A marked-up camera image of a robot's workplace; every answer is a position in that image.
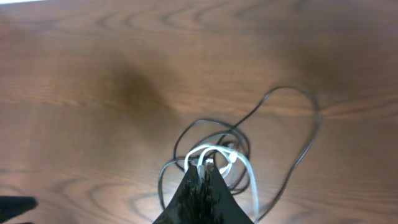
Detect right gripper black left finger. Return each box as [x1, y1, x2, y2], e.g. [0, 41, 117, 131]
[153, 166, 211, 224]

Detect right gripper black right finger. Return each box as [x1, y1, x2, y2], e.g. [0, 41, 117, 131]
[205, 165, 253, 224]

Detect white usb cable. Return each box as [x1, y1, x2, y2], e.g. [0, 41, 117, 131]
[183, 143, 260, 222]

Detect black usb cable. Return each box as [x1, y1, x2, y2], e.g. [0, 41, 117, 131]
[157, 86, 321, 223]

